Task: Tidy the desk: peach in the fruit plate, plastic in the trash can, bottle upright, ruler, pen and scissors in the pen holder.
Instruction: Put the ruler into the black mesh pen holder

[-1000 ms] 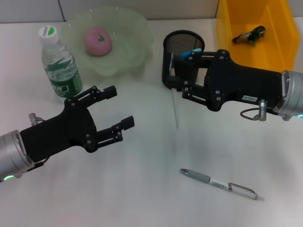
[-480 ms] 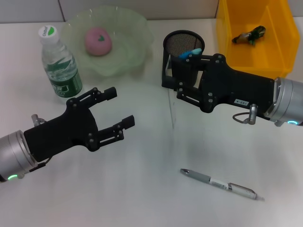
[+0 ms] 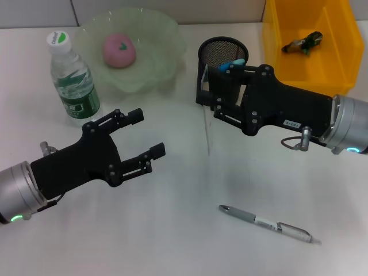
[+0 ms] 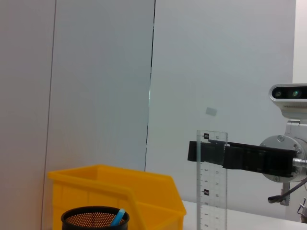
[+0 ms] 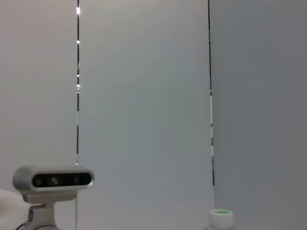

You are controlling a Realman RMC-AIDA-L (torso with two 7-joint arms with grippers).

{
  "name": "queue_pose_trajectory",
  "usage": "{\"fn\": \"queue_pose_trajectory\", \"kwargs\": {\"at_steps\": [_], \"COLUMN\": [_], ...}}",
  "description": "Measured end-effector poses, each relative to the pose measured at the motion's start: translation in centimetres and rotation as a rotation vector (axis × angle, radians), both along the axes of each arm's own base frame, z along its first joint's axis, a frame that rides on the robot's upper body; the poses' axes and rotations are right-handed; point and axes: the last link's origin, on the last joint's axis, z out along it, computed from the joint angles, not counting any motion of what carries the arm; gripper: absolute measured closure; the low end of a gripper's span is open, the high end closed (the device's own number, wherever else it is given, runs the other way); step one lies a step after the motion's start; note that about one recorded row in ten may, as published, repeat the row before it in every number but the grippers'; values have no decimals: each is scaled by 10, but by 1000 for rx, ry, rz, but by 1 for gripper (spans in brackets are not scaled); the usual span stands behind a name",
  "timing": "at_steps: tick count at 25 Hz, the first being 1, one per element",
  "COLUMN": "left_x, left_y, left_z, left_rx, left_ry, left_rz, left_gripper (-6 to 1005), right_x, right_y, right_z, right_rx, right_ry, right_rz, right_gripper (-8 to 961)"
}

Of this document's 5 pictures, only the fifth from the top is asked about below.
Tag clear green-label water bottle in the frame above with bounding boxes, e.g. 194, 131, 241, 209
205, 208, 237, 230

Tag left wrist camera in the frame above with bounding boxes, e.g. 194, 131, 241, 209
12, 165, 95, 204

